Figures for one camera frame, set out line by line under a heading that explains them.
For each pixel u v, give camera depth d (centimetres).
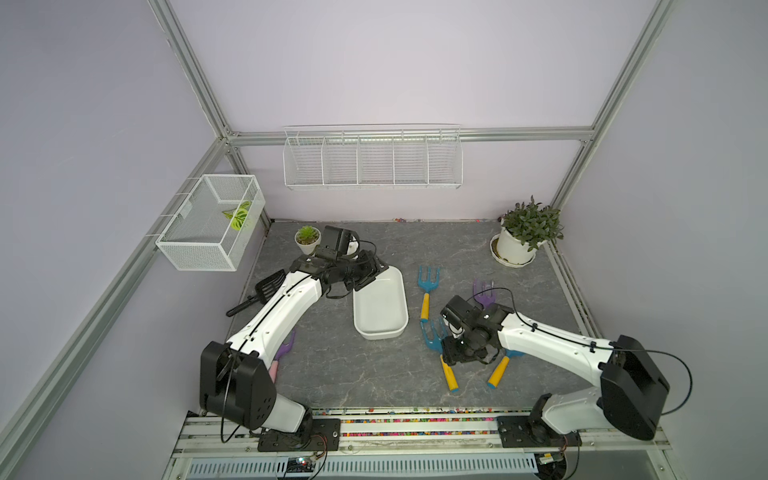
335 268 62
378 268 73
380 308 94
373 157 99
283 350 89
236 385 41
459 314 66
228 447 72
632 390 42
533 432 66
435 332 91
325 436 73
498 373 82
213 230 83
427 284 103
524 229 94
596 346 46
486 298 99
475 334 60
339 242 64
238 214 81
